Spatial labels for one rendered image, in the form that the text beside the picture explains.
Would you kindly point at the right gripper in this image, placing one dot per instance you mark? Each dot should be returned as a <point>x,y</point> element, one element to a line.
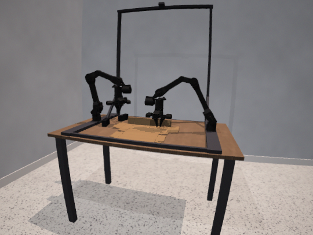
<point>118,106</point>

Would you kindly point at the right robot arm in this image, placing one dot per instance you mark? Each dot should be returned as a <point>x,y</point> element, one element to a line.
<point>97,105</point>

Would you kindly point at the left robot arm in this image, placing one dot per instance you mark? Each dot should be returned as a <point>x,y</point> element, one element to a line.
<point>210,126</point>

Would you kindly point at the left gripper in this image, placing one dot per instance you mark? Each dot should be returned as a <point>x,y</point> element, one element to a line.
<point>167,116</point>

